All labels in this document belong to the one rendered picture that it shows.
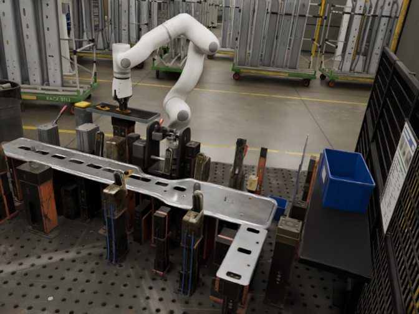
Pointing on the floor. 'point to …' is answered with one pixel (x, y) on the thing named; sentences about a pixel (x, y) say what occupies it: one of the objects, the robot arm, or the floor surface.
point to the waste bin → (10, 111)
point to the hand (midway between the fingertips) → (123, 106)
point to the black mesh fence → (371, 142)
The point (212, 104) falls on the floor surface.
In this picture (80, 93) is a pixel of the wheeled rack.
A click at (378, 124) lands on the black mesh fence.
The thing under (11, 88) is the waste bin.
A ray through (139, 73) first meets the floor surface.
